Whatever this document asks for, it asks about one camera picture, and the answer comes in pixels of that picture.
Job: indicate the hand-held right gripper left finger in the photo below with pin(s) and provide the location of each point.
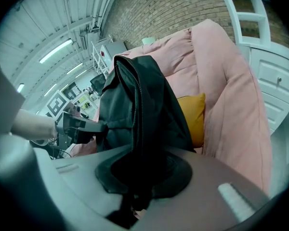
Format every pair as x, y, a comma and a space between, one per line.
82, 184

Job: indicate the grey cabinet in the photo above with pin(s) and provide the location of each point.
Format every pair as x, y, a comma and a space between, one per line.
113, 52

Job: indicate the black office chair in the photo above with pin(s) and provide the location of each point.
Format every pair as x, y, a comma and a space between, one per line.
98, 84

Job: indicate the pink armchair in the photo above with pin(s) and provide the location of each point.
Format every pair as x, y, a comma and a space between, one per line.
231, 93

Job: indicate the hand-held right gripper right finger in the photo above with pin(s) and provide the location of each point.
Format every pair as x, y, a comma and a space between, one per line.
202, 201

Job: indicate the long ceiling light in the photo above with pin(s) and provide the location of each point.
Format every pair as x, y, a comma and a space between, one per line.
74, 68
20, 88
55, 51

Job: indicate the white cabinet with shelves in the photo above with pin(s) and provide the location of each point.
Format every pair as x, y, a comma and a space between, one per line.
274, 76

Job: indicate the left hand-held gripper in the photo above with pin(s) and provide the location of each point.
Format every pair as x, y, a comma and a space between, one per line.
67, 126

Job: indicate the orange cushion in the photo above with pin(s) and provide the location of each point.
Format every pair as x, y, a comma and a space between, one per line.
193, 119

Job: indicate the white shelf rack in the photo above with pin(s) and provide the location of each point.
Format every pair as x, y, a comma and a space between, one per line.
98, 59

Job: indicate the person's left forearm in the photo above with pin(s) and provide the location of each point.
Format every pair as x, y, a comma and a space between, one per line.
33, 125

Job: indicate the black backpack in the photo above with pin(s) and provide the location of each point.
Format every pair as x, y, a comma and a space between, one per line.
139, 109

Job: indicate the white box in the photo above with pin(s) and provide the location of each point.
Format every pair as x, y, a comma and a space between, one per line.
148, 41

